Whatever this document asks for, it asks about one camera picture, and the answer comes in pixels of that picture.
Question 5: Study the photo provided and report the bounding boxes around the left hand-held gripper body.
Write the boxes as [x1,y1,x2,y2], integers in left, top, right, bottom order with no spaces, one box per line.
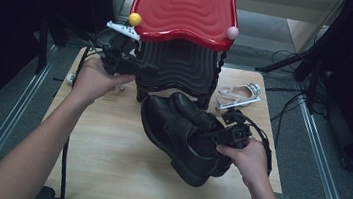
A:
[98,19,143,78]

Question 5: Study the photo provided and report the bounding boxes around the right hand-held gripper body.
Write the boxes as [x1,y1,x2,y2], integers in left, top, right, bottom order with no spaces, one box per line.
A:
[210,92,262,152]

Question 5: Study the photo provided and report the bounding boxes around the black leather shoe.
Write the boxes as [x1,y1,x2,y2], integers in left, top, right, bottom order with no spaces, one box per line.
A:
[160,91,240,180]
[132,93,226,191]

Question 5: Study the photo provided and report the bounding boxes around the white slingback heel shoe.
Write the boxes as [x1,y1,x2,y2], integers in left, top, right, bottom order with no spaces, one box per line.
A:
[214,78,264,116]
[64,69,128,93]

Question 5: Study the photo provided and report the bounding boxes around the red and black shoe rack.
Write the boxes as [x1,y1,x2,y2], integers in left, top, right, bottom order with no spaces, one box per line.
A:
[118,0,244,115]

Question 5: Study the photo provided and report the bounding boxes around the person's right hand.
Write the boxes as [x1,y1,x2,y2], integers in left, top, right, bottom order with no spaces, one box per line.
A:
[211,133,273,192]

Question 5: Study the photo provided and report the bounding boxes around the person's left hand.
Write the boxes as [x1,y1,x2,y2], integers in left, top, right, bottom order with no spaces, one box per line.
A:
[68,53,139,112]

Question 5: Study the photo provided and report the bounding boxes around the dark cabinet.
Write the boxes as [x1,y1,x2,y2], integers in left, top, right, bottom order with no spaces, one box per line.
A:
[77,0,128,39]

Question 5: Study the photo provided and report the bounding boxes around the black metal stand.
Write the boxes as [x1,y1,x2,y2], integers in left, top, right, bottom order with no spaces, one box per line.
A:
[32,10,111,84]

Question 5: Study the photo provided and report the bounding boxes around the black tripod stand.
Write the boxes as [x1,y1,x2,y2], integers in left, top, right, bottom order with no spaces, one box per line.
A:
[249,21,336,115]

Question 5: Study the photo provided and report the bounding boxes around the light wooden panel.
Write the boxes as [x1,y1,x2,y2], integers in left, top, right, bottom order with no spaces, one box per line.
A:
[282,17,342,59]

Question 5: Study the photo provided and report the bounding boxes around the right hand-held gripper cable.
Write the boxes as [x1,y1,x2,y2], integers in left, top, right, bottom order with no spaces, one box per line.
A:
[233,112,279,199]

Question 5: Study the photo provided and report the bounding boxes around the black floor cable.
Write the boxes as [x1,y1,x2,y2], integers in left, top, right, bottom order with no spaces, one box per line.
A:
[262,84,311,127]

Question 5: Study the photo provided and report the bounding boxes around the metal floor rail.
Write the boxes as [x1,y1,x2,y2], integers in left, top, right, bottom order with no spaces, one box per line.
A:
[0,38,60,199]
[287,96,353,199]

